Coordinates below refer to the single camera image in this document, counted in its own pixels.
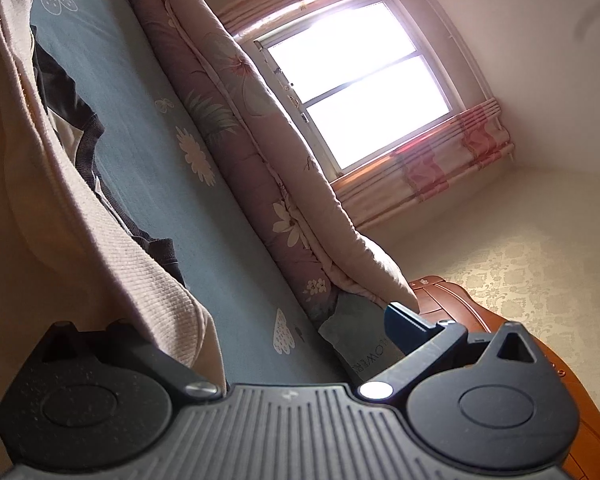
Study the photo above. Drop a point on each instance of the teal floral bed sheet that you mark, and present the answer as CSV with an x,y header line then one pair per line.
x,y
180,200

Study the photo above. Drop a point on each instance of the teal pillow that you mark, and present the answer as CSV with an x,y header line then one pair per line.
x,y
360,335

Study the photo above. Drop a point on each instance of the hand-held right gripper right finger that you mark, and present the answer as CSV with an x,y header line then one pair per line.
x,y
404,327

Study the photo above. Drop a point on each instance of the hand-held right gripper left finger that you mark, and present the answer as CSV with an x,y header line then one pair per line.
x,y
172,362

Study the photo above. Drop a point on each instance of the beige and brown sweatshirt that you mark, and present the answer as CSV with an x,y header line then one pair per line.
x,y
70,240

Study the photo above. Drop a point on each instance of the wooden headboard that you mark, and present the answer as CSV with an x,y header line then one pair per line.
x,y
584,390

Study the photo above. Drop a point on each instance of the window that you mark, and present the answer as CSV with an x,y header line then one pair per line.
x,y
360,80

